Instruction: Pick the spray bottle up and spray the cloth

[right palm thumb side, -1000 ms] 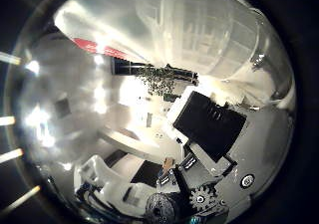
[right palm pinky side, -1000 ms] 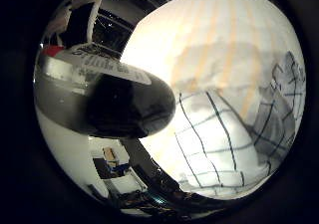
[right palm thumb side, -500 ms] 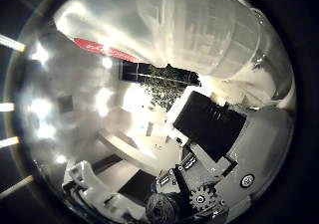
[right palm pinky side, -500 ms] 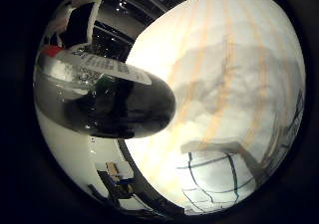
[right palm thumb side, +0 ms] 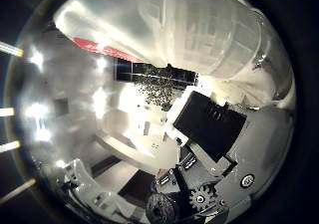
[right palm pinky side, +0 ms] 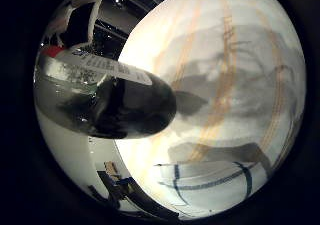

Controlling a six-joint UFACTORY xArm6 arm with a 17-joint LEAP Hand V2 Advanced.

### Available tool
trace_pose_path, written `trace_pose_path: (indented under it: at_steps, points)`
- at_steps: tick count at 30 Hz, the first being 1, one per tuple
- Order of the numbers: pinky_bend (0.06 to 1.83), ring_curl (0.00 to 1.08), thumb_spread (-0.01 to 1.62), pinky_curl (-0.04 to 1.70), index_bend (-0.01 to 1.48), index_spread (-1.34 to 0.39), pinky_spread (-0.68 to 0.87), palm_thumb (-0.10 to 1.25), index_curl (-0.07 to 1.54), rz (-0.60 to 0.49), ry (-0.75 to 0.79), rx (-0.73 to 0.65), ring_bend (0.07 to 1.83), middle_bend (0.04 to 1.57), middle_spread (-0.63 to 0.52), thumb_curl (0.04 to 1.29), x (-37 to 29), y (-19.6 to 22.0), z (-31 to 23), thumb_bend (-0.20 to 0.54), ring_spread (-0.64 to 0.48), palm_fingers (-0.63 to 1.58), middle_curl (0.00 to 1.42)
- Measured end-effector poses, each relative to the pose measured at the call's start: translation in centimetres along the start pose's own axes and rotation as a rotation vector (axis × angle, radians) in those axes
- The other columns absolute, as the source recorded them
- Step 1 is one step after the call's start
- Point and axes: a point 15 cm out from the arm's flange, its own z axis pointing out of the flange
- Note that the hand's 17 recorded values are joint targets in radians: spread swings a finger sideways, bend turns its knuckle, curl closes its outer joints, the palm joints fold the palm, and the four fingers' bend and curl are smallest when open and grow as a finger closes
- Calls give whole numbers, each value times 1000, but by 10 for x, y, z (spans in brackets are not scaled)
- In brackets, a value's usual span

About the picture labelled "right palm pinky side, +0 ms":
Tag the white cloth with blue grid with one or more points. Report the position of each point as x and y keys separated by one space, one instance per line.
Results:
x=213 y=181

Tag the clear spray bottle white head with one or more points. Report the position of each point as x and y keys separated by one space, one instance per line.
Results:
x=113 y=101

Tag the wooden and blue stand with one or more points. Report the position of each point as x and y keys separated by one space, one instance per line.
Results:
x=115 y=181

